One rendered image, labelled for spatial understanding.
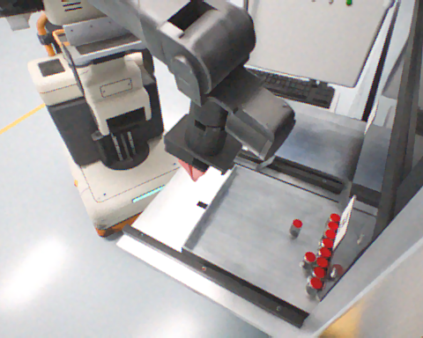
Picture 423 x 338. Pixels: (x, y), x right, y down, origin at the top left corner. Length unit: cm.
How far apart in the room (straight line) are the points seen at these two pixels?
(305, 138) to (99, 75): 77
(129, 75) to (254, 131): 92
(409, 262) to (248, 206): 48
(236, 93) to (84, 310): 143
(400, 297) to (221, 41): 26
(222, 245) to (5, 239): 155
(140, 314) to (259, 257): 99
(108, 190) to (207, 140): 123
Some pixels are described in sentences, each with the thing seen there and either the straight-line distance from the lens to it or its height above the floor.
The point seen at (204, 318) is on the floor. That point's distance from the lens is 149.
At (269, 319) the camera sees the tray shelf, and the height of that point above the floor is 88.
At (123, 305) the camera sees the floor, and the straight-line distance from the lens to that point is 156.
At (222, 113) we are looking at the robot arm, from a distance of 34.
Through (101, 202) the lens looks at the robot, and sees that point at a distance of 153.
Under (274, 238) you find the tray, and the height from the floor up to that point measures 88.
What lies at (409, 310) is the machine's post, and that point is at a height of 119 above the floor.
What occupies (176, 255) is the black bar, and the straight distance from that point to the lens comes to 61.
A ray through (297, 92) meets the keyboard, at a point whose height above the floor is 83.
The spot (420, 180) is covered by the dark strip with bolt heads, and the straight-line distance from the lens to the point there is 30.
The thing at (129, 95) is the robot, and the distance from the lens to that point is 121.
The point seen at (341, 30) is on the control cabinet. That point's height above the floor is 102.
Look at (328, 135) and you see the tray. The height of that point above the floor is 88.
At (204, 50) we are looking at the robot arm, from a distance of 27.
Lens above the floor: 145
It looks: 48 degrees down
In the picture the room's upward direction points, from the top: straight up
